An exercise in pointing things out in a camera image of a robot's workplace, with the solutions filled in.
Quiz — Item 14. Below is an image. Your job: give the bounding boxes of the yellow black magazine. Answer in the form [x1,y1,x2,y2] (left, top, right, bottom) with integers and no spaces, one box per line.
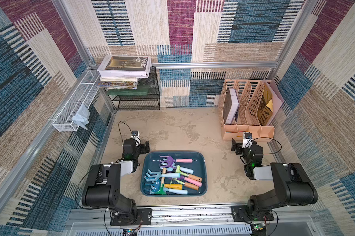
[257,83,273,126]

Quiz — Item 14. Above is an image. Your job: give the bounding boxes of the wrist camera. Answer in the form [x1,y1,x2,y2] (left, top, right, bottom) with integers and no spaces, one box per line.
[242,132,252,148]
[131,130,141,145]

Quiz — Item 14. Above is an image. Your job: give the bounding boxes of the green folder on shelf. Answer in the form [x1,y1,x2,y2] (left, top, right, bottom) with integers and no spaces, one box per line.
[106,87,149,96]

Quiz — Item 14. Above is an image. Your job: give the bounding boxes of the pink folder in organizer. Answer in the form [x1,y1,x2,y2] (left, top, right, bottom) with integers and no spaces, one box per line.
[263,80,284,126]

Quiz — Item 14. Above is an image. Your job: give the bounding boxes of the white book in organizer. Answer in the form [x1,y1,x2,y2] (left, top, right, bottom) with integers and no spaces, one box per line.
[222,88,239,124]

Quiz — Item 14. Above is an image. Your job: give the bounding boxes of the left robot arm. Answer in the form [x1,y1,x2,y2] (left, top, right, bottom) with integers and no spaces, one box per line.
[80,138,152,226]

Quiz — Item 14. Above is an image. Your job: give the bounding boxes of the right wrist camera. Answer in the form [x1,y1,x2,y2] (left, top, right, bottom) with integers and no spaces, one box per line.
[242,132,252,148]

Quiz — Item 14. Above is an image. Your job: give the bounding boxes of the white folio book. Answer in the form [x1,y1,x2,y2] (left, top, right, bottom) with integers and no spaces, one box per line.
[98,55,152,78]

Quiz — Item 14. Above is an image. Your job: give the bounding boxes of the purple rake pink handle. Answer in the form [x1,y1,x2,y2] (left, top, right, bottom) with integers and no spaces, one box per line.
[159,156,193,168]

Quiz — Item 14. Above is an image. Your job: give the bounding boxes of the purple trowel pink handle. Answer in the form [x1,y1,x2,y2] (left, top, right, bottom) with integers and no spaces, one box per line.
[167,170,202,187]

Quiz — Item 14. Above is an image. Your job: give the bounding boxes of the light blue fork rake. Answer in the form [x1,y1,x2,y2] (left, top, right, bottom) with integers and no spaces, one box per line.
[144,170,180,182]

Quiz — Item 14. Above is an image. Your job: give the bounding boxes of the peach file organizer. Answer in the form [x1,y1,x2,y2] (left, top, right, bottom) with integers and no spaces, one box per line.
[218,79,275,142]

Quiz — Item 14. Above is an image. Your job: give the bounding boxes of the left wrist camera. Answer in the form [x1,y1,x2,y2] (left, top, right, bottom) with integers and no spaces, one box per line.
[131,130,141,145]

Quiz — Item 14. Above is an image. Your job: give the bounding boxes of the crumpled white cloth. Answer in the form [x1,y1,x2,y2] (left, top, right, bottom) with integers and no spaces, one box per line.
[72,104,90,130]

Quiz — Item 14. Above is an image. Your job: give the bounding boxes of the black wire shelf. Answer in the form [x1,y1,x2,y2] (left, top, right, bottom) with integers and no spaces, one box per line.
[106,66,161,111]

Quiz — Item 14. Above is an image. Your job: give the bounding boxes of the teal plastic storage box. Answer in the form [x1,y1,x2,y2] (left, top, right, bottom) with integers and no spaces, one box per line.
[141,151,207,197]

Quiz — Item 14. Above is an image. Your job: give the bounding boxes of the stack of magazines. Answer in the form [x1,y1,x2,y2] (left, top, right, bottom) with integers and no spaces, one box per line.
[95,77,139,89]

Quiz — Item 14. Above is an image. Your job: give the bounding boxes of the green rake wooden handle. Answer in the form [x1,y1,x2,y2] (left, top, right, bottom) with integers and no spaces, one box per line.
[155,168,167,195]

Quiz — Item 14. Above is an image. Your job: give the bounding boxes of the white wire basket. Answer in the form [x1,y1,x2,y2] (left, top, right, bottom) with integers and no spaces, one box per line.
[53,70,99,132]

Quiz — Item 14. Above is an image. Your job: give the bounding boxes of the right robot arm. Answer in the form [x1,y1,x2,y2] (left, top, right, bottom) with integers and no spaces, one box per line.
[231,138,319,224]

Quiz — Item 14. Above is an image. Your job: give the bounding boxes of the blue fork yellow handle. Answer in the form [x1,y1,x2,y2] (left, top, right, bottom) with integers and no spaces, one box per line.
[144,180,187,195]

